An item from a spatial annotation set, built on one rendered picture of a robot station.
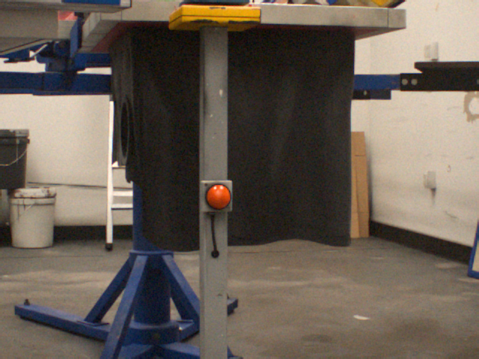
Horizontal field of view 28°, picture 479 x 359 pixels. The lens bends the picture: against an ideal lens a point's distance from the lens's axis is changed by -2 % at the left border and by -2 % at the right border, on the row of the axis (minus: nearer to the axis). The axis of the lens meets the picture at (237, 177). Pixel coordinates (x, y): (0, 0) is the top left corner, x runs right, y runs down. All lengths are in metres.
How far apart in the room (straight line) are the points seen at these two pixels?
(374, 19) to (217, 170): 0.48
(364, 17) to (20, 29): 0.68
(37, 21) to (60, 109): 4.94
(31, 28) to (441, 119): 4.46
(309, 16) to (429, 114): 4.16
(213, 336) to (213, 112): 0.37
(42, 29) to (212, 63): 0.28
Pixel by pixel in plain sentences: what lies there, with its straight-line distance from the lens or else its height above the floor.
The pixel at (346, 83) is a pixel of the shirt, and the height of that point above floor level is 0.85.
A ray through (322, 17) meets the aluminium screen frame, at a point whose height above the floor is 0.97.
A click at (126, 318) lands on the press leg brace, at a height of 0.17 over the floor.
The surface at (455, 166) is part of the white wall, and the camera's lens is 5.63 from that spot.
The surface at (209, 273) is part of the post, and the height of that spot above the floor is 0.52.
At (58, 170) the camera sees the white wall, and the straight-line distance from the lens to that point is 6.48.
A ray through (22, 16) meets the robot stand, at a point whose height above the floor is 0.93.
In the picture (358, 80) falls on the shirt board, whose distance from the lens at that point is 3.01.
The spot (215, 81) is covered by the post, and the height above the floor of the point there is 0.83.
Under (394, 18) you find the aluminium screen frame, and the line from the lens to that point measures 1.89.
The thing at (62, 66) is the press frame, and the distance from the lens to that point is 3.00.
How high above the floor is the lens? 0.76
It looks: 3 degrees down
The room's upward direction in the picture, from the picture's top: straight up
